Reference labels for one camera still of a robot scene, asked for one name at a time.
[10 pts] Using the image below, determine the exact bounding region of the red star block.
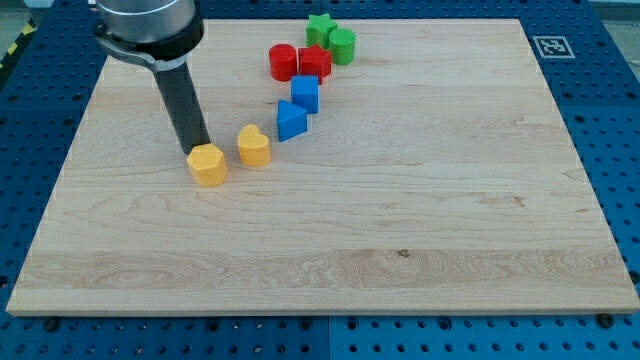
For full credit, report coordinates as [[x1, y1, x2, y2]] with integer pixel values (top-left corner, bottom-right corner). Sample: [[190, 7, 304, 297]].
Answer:
[[298, 44, 332, 85]]

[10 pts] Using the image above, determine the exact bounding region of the blue triangle block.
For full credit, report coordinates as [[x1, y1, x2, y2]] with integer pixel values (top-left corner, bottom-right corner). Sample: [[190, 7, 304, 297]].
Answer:
[[276, 100, 308, 142]]

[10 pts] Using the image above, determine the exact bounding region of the blue cube block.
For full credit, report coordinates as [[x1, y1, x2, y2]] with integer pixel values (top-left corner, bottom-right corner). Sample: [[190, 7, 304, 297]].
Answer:
[[291, 75, 320, 114]]

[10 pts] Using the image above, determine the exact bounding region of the white fiducial marker tag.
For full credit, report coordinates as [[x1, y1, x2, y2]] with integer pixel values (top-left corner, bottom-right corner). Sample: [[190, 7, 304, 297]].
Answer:
[[533, 35, 575, 59]]

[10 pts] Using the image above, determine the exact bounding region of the green star block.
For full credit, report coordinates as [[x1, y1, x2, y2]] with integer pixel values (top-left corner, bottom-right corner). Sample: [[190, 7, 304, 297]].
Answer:
[[305, 13, 338, 49]]

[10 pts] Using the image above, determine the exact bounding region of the green cylinder block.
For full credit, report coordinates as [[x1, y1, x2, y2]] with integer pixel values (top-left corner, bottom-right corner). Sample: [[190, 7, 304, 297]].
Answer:
[[329, 28, 356, 65]]

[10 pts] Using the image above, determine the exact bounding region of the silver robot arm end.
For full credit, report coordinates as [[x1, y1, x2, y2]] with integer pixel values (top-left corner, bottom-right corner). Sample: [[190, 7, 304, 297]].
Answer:
[[94, 0, 204, 73]]

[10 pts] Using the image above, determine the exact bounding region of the light wooden board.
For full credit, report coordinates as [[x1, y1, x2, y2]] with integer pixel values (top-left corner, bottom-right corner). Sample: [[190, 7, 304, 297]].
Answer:
[[7, 19, 639, 317]]

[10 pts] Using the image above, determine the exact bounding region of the yellow hexagon block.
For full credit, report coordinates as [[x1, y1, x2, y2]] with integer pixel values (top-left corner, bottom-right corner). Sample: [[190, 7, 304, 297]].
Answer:
[[187, 143, 228, 187]]

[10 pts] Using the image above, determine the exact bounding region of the yellow heart block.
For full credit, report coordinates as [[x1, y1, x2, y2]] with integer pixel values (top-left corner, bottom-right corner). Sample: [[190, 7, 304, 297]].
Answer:
[[237, 124, 271, 167]]

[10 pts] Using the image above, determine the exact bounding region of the red cylinder block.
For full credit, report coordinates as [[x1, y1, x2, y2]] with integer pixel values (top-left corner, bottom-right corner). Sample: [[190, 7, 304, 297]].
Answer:
[[268, 43, 298, 82]]

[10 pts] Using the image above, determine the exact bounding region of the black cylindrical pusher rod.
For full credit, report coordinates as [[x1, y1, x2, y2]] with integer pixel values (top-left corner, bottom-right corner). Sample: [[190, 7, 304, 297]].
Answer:
[[154, 62, 210, 155]]

